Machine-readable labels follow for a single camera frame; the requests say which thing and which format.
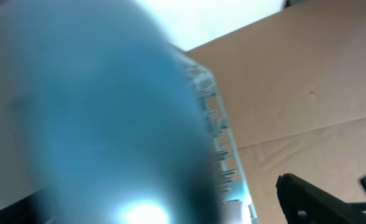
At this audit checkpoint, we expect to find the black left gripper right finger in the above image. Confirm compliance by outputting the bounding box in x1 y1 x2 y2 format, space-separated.
276 173 366 224

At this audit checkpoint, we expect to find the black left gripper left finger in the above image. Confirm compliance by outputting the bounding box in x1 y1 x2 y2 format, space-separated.
0 190 45 224

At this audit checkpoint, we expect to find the blue plate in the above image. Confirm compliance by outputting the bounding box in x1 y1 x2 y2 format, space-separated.
0 0 222 224

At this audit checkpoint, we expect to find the grey dishwasher rack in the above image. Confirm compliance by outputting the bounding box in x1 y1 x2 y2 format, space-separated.
171 45 260 224

